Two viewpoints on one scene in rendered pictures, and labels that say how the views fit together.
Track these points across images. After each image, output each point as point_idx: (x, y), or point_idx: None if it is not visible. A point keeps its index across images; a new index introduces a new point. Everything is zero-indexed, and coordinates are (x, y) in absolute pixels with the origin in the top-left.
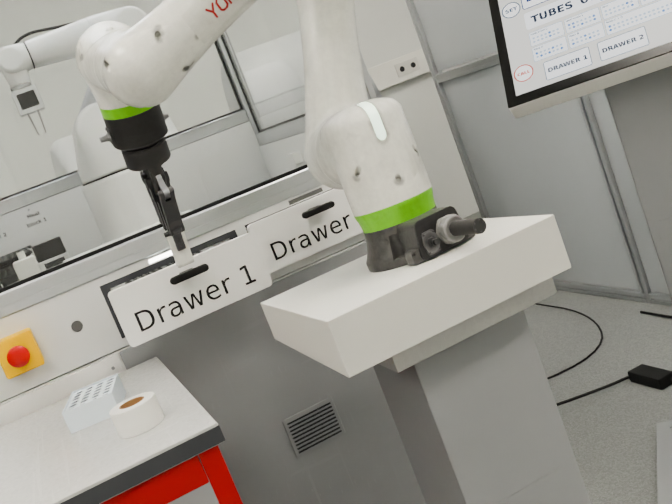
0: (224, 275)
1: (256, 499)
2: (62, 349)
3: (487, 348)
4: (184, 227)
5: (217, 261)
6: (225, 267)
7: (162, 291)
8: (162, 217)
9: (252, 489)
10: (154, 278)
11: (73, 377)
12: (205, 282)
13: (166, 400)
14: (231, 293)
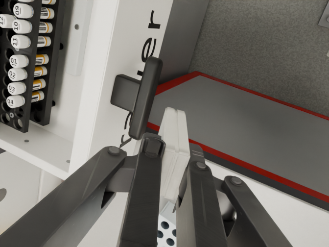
0: (147, 16)
1: (164, 48)
2: (15, 208)
3: None
4: (241, 182)
5: (131, 16)
6: (143, 6)
7: (110, 136)
8: (176, 239)
9: (161, 48)
10: (94, 150)
11: (43, 191)
12: (136, 57)
13: (299, 229)
14: (162, 19)
